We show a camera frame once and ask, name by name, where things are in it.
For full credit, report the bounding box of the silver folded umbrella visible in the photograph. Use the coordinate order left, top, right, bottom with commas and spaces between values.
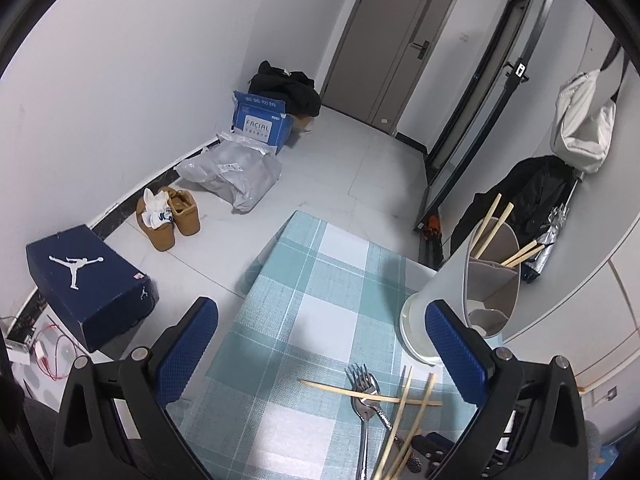
521, 172, 585, 284

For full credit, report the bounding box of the navy jordan shoe box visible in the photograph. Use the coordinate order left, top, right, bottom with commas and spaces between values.
26, 224, 160, 359

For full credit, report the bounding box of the tan suede boot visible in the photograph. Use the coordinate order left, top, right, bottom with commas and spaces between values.
136, 197, 175, 252
162, 186, 201, 236

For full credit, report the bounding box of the teal plaid placemat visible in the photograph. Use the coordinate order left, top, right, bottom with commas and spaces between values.
172, 212, 474, 479

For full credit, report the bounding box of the bamboo chopstick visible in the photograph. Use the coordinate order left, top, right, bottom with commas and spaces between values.
297, 378, 442, 406
372, 366, 412, 480
385, 374, 435, 479
501, 240, 546, 268
470, 193, 502, 252
473, 203, 514, 259

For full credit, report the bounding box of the silver fork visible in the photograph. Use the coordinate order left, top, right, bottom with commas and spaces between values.
345, 364, 380, 480
371, 401, 422, 474

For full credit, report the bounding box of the blue cardboard box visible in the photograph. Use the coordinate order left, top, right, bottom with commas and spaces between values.
233, 91, 294, 153

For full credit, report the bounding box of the black jacket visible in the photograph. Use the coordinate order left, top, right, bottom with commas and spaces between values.
450, 155, 574, 252

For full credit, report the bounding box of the black framed glass door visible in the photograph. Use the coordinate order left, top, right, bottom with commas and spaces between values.
414, 0, 553, 231

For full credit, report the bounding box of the grey plastic mailing bag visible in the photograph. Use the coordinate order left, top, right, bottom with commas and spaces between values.
175, 131, 282, 214

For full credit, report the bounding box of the grey entrance door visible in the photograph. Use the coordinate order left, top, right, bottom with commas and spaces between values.
321, 0, 456, 134

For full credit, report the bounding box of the grey white utensil holder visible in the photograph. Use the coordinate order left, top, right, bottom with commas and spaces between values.
399, 224, 521, 364

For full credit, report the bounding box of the black clothes pile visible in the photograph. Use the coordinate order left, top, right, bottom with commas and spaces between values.
248, 61, 321, 117

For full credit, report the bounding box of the white crumpled cloth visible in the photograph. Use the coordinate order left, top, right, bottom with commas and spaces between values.
141, 188, 172, 230

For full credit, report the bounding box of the white shoulder bag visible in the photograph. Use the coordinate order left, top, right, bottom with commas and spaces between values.
550, 70, 616, 174

